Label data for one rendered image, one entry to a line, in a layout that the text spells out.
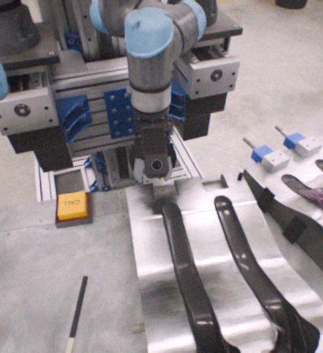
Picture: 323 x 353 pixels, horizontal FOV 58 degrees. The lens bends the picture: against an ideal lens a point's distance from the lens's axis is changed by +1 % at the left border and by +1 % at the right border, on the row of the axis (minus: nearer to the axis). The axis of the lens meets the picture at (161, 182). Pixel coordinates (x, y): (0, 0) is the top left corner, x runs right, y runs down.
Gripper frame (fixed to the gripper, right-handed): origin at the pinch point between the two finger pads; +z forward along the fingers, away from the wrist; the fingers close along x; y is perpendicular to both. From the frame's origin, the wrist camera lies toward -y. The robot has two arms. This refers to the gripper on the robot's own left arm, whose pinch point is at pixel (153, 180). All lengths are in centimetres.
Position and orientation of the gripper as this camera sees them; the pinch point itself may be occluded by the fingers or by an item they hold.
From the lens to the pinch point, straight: 69.5
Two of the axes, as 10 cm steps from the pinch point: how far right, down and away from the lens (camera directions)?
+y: -0.7, -7.5, 6.6
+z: 0.0, 6.6, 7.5
